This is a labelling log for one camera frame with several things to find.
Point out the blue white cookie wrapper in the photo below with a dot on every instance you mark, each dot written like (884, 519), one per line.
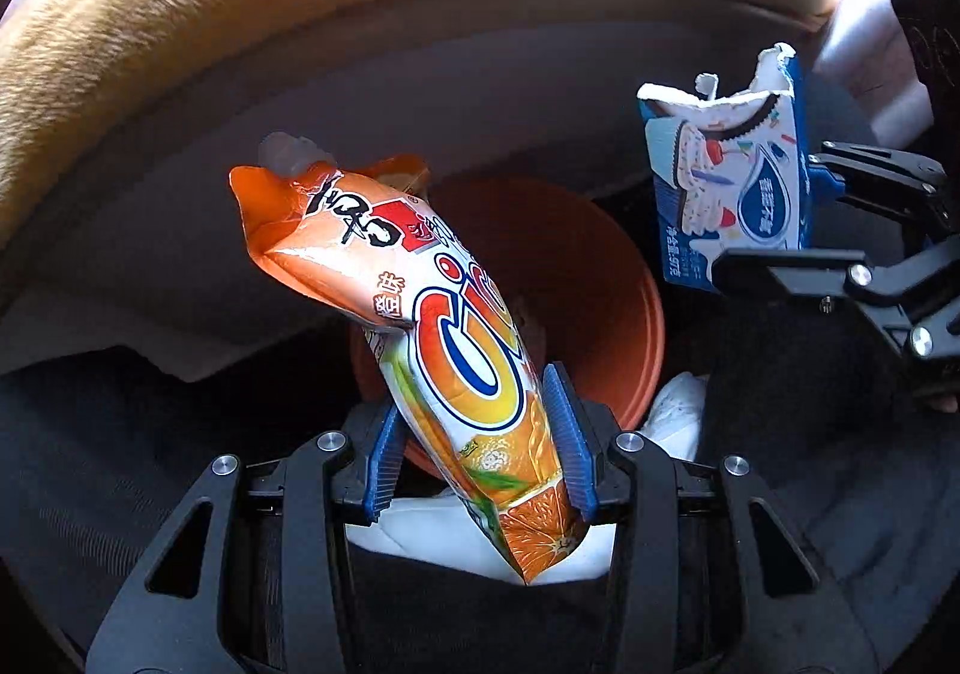
(720, 194)

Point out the orange plastic basin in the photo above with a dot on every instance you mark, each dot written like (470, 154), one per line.
(592, 299)

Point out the orange snack packet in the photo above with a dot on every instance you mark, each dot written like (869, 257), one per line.
(465, 344)

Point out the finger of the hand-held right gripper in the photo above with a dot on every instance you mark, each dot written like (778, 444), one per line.
(795, 273)
(885, 172)

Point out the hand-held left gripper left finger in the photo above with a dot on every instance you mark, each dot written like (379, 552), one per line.
(382, 464)

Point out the grey bed base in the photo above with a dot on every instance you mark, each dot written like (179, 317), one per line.
(315, 89)

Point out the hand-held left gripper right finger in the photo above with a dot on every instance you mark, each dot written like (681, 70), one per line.
(570, 449)

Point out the black trash bag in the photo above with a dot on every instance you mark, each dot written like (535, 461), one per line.
(97, 434)

